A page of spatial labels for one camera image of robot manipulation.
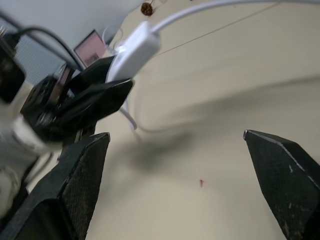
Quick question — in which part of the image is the laptop with pinkish screen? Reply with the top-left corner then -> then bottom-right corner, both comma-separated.
73,29 -> 107,69

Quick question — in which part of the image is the white lamp cord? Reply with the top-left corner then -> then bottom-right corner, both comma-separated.
119,0 -> 320,130

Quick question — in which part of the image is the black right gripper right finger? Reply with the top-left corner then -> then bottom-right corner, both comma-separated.
242,129 -> 320,240

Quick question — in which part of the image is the small brown pine cone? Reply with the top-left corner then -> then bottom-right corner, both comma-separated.
140,1 -> 155,17

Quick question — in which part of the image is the white inline cord switch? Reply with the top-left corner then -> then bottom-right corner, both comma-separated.
105,20 -> 161,83

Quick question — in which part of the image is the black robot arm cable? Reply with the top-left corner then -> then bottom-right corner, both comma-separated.
9,25 -> 87,72

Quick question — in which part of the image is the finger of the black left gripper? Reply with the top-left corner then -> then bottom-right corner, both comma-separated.
59,78 -> 134,127
71,55 -> 116,87

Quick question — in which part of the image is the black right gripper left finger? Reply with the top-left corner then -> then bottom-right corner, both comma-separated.
0,132 -> 111,240

